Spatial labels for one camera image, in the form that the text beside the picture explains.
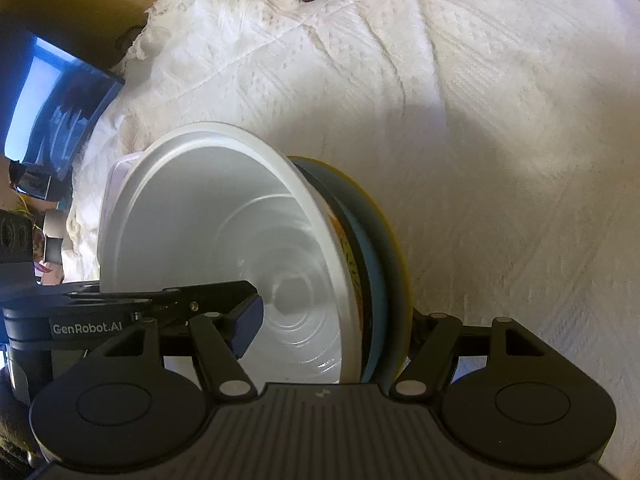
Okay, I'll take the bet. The blue bowl with black rim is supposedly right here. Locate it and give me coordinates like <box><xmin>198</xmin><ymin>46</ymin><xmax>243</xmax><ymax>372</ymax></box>
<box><xmin>289</xmin><ymin>156</ymin><xmax>397</xmax><ymax>384</ymax></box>

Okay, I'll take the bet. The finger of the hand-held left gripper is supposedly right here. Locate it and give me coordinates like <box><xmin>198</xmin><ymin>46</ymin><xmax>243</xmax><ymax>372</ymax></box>
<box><xmin>69</xmin><ymin>280</ymin><xmax>259</xmax><ymax>320</ymax></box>

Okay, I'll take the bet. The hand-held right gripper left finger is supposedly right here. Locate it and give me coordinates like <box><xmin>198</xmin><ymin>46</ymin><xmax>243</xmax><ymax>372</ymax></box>
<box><xmin>102</xmin><ymin>294</ymin><xmax>265</xmax><ymax>402</ymax></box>

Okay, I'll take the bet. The white plastic bowl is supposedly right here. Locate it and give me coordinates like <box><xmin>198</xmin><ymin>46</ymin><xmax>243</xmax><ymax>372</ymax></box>
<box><xmin>97</xmin><ymin>122</ymin><xmax>374</xmax><ymax>386</ymax></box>

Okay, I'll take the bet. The dark computer monitor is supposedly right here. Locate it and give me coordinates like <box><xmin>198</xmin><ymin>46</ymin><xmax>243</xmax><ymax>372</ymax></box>
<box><xmin>0</xmin><ymin>29</ymin><xmax>126</xmax><ymax>182</ymax></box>

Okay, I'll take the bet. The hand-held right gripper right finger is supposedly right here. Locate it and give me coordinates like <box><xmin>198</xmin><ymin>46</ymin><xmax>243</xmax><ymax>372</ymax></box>
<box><xmin>392</xmin><ymin>309</ymin><xmax>544</xmax><ymax>399</ymax></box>

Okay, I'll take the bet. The white textured cloth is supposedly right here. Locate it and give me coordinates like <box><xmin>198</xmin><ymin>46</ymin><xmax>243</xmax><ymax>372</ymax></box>
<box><xmin>65</xmin><ymin>0</ymin><xmax>640</xmax><ymax>480</ymax></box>

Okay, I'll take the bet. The stainless steel bowl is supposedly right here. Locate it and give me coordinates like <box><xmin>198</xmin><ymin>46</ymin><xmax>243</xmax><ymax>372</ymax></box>
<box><xmin>320</xmin><ymin>160</ymin><xmax>414</xmax><ymax>382</ymax></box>

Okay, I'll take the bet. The pink plastic container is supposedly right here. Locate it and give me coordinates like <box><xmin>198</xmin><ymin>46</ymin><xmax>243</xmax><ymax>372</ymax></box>
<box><xmin>102</xmin><ymin>152</ymin><xmax>152</xmax><ymax>221</ymax></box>

